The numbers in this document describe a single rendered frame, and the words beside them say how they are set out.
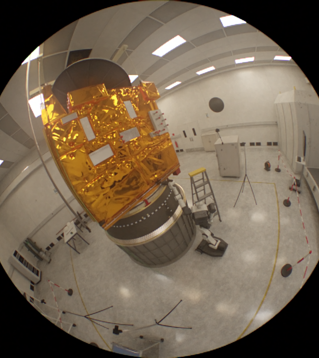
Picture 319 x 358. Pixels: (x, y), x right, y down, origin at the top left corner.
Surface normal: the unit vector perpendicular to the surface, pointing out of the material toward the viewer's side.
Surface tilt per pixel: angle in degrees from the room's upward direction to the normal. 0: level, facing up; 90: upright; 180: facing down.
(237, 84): 90
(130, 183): 89
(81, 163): 91
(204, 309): 0
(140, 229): 62
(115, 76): 138
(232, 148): 90
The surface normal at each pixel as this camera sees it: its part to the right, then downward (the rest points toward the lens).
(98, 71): 0.47, 0.78
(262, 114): -0.63, 0.54
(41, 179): 0.69, 0.04
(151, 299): -0.36, -0.84
